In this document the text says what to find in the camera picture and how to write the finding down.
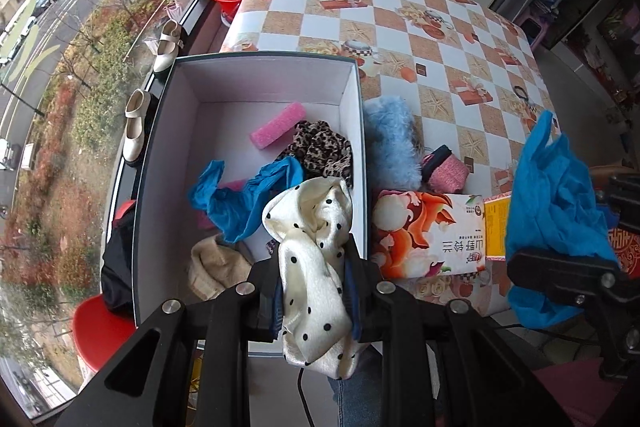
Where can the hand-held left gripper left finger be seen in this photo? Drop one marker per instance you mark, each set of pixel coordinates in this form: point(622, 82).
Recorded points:
point(277, 322)

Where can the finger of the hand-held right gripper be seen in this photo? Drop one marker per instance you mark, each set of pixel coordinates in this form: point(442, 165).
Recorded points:
point(575, 274)
point(622, 197)

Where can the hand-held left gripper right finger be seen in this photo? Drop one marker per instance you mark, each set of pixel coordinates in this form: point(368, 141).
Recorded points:
point(352, 307)

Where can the cream polka dot scrunchie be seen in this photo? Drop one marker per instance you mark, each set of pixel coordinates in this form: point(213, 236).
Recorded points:
point(312, 287)

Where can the blue sheer cloth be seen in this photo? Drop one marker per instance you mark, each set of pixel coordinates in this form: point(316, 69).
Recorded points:
point(550, 197)
point(250, 202)

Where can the beige knitted cloth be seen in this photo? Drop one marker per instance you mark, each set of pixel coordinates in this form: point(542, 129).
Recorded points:
point(217, 267)

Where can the leopard print scrunchie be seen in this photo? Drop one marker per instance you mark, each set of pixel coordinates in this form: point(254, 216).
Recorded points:
point(320, 149)

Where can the white cardboard box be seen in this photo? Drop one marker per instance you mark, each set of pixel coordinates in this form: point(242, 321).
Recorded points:
point(240, 132)

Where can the large pink sponge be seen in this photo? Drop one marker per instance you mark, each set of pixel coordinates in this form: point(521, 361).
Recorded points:
point(278, 127)

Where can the red patterned packet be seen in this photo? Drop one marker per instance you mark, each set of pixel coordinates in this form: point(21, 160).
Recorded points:
point(622, 247)

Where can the person's jeans leg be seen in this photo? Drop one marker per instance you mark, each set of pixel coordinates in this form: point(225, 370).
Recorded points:
point(357, 399)

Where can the orange printed carton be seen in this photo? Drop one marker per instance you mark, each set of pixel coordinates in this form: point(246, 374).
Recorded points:
point(425, 232)

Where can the black hair band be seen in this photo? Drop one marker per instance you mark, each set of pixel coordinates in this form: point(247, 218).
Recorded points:
point(522, 93)

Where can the pink knitted pouch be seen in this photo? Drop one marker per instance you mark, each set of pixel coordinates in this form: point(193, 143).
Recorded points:
point(447, 172)

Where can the black cloth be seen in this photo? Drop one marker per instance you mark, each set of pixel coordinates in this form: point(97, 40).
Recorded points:
point(119, 267)

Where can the light blue fluffy scrunchie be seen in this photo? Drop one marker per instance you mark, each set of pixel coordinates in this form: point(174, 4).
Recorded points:
point(392, 142)

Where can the red plastic stool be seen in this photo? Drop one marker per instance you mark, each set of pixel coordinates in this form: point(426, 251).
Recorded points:
point(100, 337)

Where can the pink plastic stool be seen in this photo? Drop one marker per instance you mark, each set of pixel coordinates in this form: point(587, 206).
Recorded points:
point(533, 29)

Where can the cream heeled shoe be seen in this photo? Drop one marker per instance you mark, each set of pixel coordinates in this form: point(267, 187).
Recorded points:
point(167, 47)
point(135, 132)

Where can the checkered printed tablecloth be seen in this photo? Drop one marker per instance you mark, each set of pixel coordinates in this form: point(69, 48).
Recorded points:
point(400, 22)

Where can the red plastic basin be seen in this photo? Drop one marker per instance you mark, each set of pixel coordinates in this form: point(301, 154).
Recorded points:
point(225, 7)

